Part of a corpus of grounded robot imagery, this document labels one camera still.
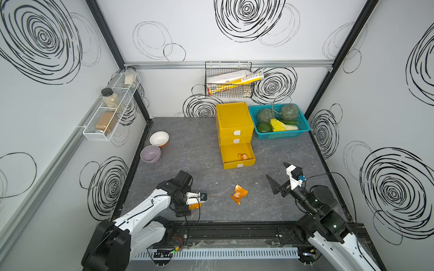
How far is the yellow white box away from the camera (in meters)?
0.84

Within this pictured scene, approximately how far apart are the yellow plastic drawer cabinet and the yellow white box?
0.13m

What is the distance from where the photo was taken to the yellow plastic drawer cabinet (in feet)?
2.96

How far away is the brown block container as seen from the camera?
0.67 metres
